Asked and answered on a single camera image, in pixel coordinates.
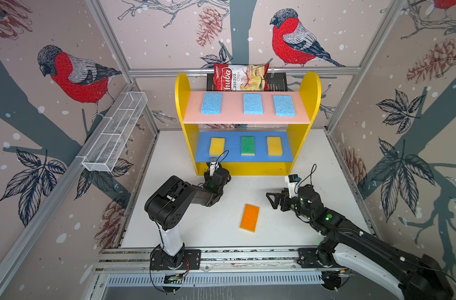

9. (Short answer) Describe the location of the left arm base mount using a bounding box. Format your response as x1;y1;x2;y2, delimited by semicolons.
149;244;201;271

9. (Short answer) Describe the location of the orange sponge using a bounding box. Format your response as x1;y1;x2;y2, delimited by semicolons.
240;204;259;233

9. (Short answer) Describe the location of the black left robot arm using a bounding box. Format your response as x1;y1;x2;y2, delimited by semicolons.
144;167;231;258

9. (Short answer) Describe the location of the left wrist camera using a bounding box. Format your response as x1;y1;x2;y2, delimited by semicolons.
209;157;219;177

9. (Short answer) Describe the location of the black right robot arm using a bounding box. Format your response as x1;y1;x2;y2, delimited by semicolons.
266;184;454;300

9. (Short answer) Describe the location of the white mesh wall tray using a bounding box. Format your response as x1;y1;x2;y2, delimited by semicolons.
82;91;148;173

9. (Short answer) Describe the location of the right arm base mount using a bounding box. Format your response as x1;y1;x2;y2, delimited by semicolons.
296;239;342;269

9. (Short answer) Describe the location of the red cassava chips bag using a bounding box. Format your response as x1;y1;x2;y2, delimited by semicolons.
214;64;269;91

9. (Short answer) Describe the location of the green sponge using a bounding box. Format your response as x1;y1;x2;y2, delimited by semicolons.
240;136;256;156

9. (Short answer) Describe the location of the light blue sponge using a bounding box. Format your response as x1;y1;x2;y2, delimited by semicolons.
273;95;296;117
243;93;264;115
200;93;223;115

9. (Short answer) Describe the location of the yellow shelf unit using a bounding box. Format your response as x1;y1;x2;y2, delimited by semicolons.
174;72;321;176

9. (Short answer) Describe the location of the pink upper shelf board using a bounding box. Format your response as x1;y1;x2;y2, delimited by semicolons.
179;91;316;125

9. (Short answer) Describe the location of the yellow sponge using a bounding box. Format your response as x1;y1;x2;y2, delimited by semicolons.
267;136;283;157
209;137;225;157

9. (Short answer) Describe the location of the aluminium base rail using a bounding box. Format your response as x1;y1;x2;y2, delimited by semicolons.
96;245;401;290

